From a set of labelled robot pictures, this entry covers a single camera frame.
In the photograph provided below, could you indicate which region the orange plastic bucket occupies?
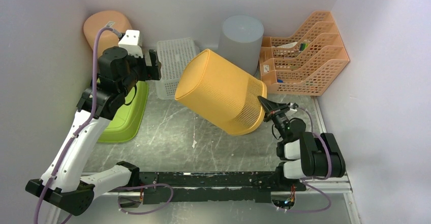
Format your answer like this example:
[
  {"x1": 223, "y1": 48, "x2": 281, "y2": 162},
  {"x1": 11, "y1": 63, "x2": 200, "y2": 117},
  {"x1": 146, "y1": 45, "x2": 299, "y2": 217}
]
[{"x1": 83, "y1": 10, "x2": 132, "y2": 57}]

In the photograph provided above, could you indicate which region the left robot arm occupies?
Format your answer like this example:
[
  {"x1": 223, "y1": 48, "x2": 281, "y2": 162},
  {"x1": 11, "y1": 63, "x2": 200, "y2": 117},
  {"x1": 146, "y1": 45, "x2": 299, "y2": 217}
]
[{"x1": 25, "y1": 46, "x2": 161, "y2": 216}]

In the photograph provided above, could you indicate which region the orange plastic file organizer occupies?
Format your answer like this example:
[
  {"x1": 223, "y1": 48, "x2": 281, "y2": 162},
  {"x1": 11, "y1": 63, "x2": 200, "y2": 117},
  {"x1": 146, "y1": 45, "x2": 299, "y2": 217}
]
[{"x1": 259, "y1": 11, "x2": 350, "y2": 96}]

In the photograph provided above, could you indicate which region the green plastic tub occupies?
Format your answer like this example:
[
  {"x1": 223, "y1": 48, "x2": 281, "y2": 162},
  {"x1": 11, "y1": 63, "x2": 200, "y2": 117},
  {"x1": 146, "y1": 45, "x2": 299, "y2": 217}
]
[{"x1": 98, "y1": 81, "x2": 149, "y2": 143}]

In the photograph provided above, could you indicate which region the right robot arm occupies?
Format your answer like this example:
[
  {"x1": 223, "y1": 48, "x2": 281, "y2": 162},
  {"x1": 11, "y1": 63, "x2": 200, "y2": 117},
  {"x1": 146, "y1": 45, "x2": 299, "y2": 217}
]
[{"x1": 258, "y1": 96, "x2": 346, "y2": 190}]

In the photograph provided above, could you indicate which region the white perforated plastic basket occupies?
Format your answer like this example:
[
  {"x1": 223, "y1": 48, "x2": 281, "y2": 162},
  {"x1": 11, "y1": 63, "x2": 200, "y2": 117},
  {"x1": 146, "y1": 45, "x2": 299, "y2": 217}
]
[{"x1": 155, "y1": 38, "x2": 200, "y2": 100}]

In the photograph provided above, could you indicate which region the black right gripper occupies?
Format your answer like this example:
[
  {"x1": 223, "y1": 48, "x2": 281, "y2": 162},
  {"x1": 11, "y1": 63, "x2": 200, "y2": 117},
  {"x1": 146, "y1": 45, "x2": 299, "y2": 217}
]
[{"x1": 256, "y1": 98, "x2": 290, "y2": 141}]

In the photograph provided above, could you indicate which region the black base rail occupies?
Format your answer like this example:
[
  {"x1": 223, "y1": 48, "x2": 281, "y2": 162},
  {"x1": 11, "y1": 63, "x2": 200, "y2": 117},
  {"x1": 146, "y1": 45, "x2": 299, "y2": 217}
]
[{"x1": 140, "y1": 171, "x2": 306, "y2": 204}]

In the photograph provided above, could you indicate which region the coloured marker set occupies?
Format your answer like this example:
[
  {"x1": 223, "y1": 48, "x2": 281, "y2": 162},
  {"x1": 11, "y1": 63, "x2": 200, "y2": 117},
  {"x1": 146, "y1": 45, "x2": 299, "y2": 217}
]
[{"x1": 298, "y1": 40, "x2": 310, "y2": 52}]

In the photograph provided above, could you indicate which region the white paper booklet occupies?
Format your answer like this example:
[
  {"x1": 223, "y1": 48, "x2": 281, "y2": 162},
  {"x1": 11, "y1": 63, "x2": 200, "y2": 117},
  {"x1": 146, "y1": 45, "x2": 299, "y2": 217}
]
[{"x1": 277, "y1": 42, "x2": 298, "y2": 49}]

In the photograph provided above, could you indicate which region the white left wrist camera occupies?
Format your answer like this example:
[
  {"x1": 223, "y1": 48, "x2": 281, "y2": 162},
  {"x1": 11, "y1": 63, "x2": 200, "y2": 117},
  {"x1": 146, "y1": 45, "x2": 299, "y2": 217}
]
[{"x1": 118, "y1": 29, "x2": 144, "y2": 58}]

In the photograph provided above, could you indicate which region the yellow mesh waste basket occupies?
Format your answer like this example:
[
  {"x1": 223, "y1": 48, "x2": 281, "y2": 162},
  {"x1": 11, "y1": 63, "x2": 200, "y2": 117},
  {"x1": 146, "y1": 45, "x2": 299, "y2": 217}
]
[{"x1": 174, "y1": 49, "x2": 267, "y2": 136}]

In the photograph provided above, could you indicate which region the grey plastic bin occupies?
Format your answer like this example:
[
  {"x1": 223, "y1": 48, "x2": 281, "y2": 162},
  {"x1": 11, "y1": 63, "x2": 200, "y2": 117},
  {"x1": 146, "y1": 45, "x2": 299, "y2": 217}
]
[{"x1": 217, "y1": 15, "x2": 264, "y2": 76}]

